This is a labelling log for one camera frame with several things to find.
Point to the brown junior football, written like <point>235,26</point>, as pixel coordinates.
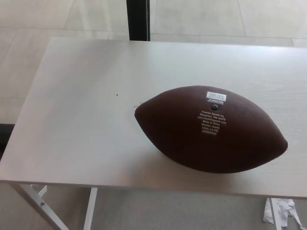
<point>192,139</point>

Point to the black vertical pillar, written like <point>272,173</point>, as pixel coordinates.
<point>138,19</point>

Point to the white straight table leg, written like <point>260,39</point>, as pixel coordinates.
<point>275,215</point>
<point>90,208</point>

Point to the white slanted table leg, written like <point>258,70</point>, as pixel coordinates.
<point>36,204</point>

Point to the crumpled white paper strip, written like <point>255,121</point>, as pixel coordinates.
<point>286,210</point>

